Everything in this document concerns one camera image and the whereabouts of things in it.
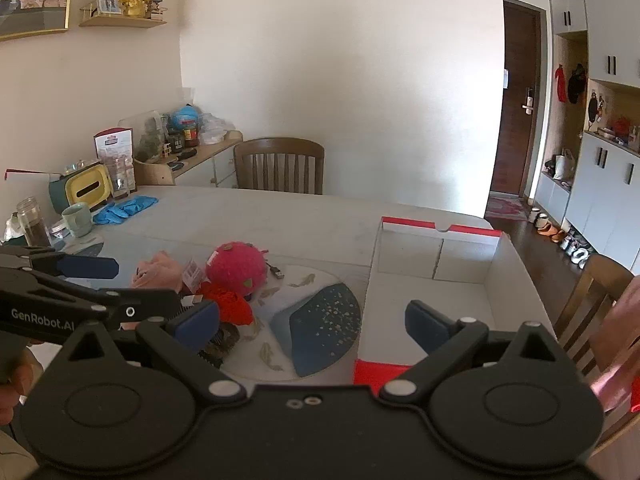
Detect wooden slat back chair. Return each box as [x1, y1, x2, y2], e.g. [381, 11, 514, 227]
[233, 137, 326, 196]

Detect red white cardboard box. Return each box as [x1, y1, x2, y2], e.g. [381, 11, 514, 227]
[352, 216, 563, 387]

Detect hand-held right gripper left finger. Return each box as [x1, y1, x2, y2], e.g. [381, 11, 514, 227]
[60, 302, 248, 404]

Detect blue rubber glove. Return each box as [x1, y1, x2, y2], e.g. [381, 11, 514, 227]
[117, 196, 160, 217]
[92, 205, 128, 226]

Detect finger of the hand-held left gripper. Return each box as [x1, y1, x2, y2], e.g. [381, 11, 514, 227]
[30, 253, 120, 281]
[30, 274, 182, 330]

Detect black hanging bag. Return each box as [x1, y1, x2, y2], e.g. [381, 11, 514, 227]
[567, 64, 588, 106]

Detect red doormat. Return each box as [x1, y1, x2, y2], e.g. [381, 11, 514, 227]
[485, 195, 531, 223]

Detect wooden basket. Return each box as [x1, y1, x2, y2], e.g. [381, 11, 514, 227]
[132, 157, 176, 187]

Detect clear acrylic holder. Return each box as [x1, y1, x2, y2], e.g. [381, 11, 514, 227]
[107, 157, 137, 198]

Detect green yellow tissue box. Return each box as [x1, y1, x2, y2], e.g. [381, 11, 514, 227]
[48, 165, 113, 213]

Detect clear plastic bag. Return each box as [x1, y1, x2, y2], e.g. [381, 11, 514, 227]
[197, 112, 236, 145]

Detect wooden wall shelf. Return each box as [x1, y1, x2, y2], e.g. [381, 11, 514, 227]
[79, 2, 168, 29]

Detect red printed card stand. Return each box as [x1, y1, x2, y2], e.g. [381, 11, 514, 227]
[93, 127, 135, 166]

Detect white shoes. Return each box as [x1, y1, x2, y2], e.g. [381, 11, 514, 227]
[560, 237, 591, 268]

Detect glass jar with dark contents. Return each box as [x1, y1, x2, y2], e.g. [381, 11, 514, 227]
[16, 196, 52, 248]

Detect wooden sideboard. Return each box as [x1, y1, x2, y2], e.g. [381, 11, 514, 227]
[170, 130, 244, 191]

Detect pink fleece cloth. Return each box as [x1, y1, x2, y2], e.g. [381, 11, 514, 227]
[590, 275, 640, 411]

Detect white tote bag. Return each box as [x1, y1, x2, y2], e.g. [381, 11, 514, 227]
[552, 149, 576, 181]

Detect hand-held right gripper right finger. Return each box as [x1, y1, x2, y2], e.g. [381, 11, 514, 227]
[379, 300, 562, 404]

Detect printed table mat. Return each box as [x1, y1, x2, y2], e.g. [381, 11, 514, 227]
[47, 232, 371, 386]

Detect wooden chair with pink cloth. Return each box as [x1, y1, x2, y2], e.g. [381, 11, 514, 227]
[552, 254, 636, 376]

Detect person's left hand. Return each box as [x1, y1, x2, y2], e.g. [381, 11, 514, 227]
[0, 344, 47, 427]

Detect blue globe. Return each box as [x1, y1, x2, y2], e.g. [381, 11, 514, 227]
[171, 105, 201, 131]

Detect beige clothing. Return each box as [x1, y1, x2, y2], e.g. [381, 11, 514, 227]
[0, 430, 40, 477]

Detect white red flat box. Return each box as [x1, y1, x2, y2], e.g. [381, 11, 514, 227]
[4, 170, 63, 182]

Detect pink dragon fruit plush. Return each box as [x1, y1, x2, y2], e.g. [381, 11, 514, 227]
[206, 241, 268, 297]

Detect dark wooden door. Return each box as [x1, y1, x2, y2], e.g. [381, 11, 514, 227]
[489, 0, 543, 197]

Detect red knotted scarf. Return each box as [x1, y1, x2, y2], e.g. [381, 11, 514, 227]
[197, 281, 254, 326]

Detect white wall cabinet unit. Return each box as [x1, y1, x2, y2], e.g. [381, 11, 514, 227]
[532, 0, 640, 281]

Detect green mug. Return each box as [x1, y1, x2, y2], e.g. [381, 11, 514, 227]
[61, 202, 94, 238]

